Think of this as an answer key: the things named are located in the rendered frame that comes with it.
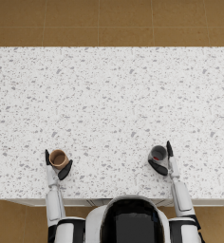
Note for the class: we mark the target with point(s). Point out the brown paper cup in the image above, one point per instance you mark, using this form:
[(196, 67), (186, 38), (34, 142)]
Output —
[(58, 158)]

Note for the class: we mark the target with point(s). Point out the grey cup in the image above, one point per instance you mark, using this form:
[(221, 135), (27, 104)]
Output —
[(158, 155)]

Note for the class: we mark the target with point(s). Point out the red berry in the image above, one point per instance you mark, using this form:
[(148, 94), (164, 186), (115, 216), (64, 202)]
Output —
[(156, 158)]

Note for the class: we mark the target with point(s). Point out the dark round robot body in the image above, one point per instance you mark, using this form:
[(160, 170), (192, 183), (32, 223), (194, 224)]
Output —
[(132, 221)]

